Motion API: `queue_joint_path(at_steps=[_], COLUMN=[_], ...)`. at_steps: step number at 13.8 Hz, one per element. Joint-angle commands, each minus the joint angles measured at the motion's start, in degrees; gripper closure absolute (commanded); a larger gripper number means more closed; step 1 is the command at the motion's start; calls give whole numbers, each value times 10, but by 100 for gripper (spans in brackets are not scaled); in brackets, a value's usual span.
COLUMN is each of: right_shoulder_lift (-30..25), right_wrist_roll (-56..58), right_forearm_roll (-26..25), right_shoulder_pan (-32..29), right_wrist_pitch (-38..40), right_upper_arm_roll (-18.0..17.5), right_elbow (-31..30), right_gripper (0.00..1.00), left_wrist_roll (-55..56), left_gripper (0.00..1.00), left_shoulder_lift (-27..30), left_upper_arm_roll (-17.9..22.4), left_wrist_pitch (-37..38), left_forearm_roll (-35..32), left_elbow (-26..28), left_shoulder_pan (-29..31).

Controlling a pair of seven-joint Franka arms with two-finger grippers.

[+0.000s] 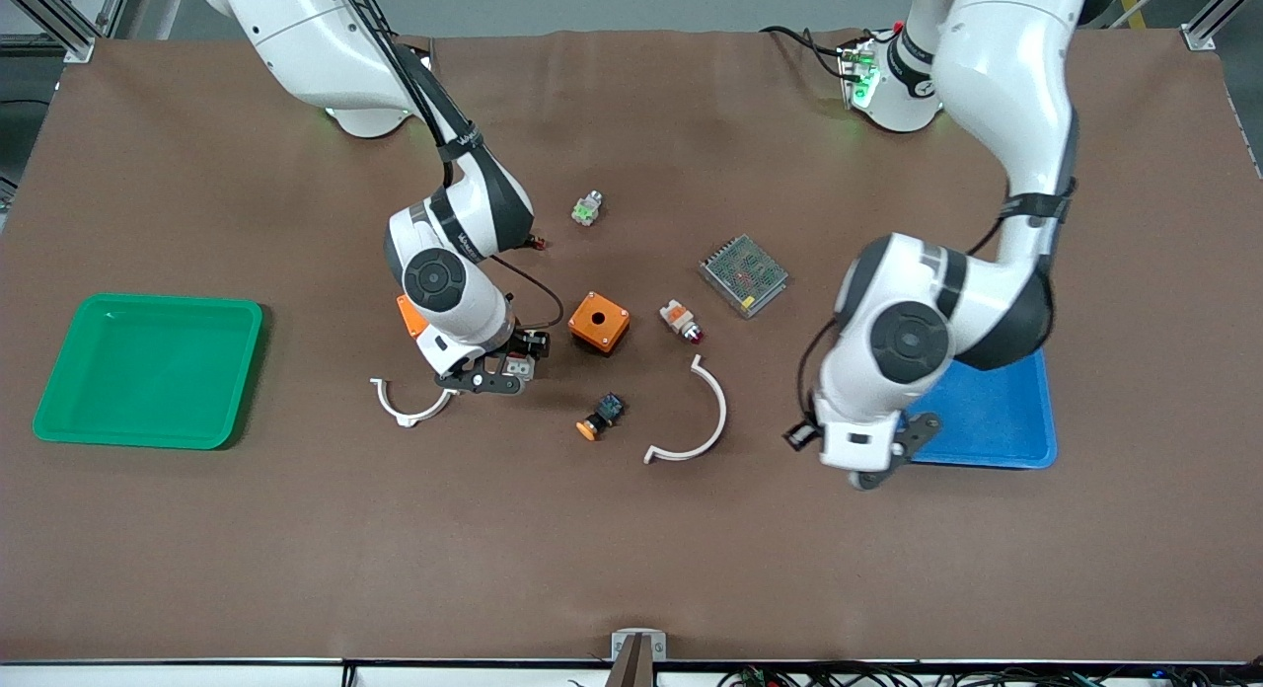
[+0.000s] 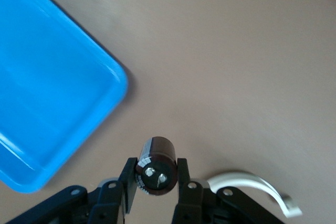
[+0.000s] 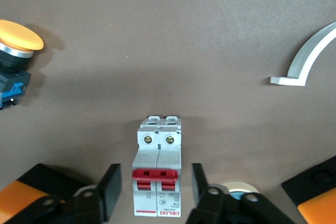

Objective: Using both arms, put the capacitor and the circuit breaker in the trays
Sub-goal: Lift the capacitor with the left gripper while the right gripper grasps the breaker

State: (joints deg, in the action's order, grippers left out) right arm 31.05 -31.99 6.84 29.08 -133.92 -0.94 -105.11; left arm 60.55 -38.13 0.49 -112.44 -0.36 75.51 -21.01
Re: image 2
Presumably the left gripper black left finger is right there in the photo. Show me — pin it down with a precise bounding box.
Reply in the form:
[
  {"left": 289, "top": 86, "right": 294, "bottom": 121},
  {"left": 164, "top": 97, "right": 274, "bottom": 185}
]
[{"left": 5, "top": 157, "right": 139, "bottom": 224}]

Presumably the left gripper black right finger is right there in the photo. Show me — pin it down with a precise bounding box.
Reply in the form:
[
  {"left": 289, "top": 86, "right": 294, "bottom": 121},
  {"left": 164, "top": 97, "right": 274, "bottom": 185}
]
[{"left": 172, "top": 158, "right": 284, "bottom": 224}]

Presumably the blue plastic tray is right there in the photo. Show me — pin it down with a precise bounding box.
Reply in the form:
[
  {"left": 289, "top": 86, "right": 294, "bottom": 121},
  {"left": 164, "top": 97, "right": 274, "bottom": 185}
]
[{"left": 0, "top": 0, "right": 129, "bottom": 193}]

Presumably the large white pipe clamp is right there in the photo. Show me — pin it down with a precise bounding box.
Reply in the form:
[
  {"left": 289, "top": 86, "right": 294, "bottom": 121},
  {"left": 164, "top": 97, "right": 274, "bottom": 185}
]
[{"left": 203, "top": 171, "right": 302, "bottom": 218}]

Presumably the brown cylindrical capacitor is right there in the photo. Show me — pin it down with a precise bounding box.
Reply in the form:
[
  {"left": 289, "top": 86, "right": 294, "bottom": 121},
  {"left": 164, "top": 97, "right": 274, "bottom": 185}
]
[{"left": 135, "top": 136, "right": 178, "bottom": 196}]

